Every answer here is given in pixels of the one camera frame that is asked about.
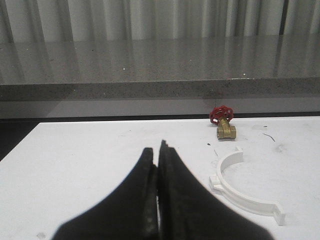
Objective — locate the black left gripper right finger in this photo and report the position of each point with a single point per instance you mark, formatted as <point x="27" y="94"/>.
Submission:
<point x="188" y="211"/>

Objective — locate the white half pipe clamp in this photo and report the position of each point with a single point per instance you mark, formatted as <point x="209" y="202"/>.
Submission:
<point x="269" y="208"/>

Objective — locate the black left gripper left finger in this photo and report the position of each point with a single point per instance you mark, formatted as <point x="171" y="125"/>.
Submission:
<point x="128" y="213"/>

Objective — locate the brass valve red handwheel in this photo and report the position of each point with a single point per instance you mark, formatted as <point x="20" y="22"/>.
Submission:
<point x="221" y="116"/>

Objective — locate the grey stone counter ledge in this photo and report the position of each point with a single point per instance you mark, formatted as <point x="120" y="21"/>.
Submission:
<point x="251" y="74"/>

